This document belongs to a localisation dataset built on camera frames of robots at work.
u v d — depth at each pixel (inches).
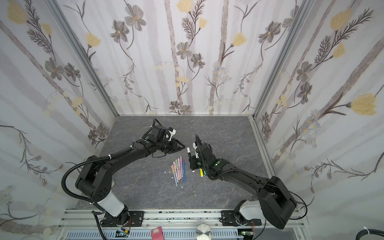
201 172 35.3
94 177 19.8
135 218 28.9
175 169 35.7
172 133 32.9
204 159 24.7
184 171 35.6
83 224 28.8
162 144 29.2
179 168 35.9
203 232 22.9
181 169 35.7
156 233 27.5
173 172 35.6
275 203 16.4
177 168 35.8
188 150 33.3
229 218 28.9
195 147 30.1
